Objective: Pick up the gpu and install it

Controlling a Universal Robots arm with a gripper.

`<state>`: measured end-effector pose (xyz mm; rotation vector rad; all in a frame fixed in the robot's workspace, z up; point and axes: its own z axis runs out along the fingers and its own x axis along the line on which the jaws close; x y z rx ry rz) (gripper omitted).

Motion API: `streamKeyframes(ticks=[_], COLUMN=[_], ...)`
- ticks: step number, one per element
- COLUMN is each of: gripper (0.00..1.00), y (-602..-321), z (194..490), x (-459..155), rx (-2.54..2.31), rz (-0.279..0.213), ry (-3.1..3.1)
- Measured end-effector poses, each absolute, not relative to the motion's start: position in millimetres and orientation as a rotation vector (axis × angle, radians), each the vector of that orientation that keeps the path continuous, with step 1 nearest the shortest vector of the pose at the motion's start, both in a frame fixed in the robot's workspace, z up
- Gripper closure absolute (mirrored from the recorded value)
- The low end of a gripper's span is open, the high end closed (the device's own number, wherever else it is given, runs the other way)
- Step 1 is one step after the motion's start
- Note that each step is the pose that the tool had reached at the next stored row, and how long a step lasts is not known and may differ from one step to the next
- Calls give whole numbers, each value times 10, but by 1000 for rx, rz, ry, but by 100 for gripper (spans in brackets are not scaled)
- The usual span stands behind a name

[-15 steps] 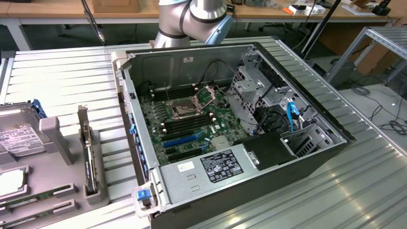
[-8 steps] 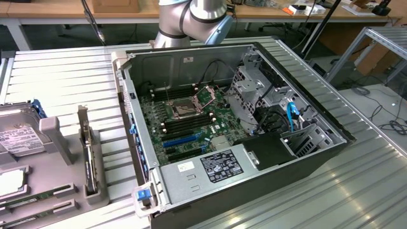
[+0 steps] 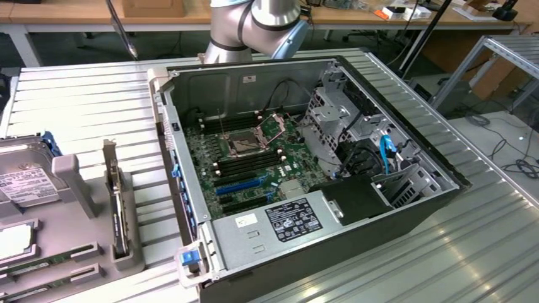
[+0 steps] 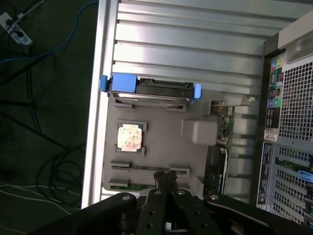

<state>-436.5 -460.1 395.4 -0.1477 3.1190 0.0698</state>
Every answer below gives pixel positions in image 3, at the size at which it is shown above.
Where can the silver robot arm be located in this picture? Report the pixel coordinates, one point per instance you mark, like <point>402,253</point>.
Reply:
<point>235,28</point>

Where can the CPU socket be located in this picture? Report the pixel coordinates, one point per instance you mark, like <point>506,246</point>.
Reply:
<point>246,146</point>

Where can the green motherboard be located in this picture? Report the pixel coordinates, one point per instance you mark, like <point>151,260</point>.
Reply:
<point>303,158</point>

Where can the metal socket cover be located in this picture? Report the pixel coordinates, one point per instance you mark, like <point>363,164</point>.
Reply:
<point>282,121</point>

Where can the long black expansion slot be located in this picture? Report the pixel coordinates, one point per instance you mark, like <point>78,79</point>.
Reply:
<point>238,180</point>
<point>246,204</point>

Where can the silver chipset heatsink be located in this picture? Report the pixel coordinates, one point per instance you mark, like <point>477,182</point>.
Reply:
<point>292,189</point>

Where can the blue expansion slot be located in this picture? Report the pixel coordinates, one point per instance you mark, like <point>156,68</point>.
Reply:
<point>238,187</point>

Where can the thin metal locking lever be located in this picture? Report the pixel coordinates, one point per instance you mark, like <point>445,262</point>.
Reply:
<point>222,126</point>

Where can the silver metal drive cage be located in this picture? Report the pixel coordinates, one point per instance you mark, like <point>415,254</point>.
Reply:
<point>326,126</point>

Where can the short black expansion slot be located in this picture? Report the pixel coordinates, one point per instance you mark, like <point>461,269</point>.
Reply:
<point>226,199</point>

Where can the black plastic cover box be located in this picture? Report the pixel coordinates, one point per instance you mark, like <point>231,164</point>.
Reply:
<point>354,199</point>

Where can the silver power supply unit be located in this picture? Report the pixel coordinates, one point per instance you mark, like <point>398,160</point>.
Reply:
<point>252,240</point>

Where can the silver slotted disk bay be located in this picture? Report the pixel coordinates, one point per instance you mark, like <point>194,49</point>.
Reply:
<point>405,189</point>

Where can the black grey PC case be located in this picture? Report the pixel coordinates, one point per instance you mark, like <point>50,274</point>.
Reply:
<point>379,240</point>

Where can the blue case latch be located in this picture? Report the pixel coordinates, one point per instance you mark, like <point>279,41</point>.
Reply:
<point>188,257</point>

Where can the graphics card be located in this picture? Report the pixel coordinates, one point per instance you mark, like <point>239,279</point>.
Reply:
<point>119,221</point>

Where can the black office chair base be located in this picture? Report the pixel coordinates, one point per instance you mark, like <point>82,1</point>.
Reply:
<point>362,33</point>

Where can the grey parts rack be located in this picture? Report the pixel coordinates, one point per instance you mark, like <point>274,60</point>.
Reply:
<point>76,176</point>

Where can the orange white small box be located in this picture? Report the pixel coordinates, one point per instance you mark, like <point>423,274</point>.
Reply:
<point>385,13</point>

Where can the black tripod pole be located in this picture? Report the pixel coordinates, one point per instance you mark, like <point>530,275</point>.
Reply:
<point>425,34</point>

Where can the large brown cardboard box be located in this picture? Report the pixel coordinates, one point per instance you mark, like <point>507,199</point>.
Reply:
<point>497,79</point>

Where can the white paper stack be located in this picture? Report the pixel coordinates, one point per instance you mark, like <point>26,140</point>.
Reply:
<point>475,14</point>

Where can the silver CPU chip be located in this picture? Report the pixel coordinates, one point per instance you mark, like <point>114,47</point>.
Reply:
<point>12,241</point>

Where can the black desk device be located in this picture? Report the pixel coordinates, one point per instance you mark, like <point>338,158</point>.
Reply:
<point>505,14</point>

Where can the wooden desk white frame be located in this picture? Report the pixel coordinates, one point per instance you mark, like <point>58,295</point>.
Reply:
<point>358,17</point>
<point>63,14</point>

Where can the hard disk with blue bracket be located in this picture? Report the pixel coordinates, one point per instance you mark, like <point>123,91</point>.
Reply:
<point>20,183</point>

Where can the aluminium frame table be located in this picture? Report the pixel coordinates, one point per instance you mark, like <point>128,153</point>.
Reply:
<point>518,47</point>

